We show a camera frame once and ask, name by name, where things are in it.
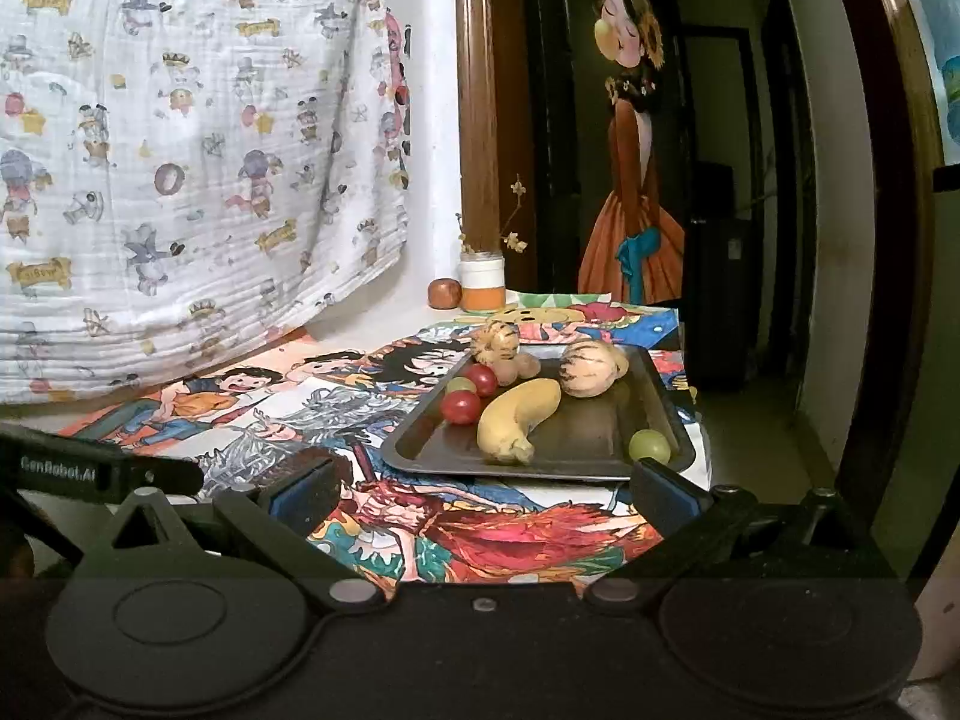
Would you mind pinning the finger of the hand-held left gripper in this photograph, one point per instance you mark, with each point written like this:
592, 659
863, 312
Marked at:
157, 474

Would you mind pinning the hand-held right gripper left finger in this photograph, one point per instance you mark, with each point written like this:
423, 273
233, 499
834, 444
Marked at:
309, 493

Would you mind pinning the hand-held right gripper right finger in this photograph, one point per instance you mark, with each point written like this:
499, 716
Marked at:
664, 491

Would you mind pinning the green grape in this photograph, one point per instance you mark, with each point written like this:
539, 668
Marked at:
649, 445
457, 385

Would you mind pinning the metal baking tray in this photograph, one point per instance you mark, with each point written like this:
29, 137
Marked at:
585, 431

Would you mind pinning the slim yellow banana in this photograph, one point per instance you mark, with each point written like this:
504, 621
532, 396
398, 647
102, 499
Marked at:
621, 364

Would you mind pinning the pale striped yellow melon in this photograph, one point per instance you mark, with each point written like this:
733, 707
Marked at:
591, 369

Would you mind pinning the stout yellow banana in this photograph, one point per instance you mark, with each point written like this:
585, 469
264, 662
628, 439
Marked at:
517, 416

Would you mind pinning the red cherry tomato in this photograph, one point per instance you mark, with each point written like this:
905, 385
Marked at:
481, 379
460, 407

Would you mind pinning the tan round fruit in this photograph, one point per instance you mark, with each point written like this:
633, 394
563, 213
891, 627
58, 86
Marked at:
528, 366

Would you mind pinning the brown round fruit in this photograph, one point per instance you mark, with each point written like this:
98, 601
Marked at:
504, 370

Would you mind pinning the dark-striped yellow melon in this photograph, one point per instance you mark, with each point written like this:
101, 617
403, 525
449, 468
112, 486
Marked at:
497, 341

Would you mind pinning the cartoon printed tablecloth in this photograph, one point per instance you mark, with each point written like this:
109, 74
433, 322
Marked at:
315, 405

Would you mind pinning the yellow bear drawing sheet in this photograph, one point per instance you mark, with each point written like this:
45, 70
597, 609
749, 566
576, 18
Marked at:
555, 313

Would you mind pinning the dark cabinet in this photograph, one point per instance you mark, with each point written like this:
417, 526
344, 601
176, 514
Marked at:
720, 277

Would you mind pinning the red apple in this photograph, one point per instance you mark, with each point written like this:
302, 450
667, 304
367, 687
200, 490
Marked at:
444, 293

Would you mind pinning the white and orange jar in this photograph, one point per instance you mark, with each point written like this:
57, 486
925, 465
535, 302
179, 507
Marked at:
482, 283

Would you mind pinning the yellow flower twig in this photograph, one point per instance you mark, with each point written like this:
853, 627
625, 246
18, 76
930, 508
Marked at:
514, 240

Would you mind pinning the white printed blanket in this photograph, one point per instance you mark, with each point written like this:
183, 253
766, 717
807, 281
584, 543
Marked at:
187, 165

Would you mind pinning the wall poster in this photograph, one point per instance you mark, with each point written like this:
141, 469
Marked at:
634, 165

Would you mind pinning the wooden door frame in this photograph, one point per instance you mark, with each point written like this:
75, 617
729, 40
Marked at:
480, 127

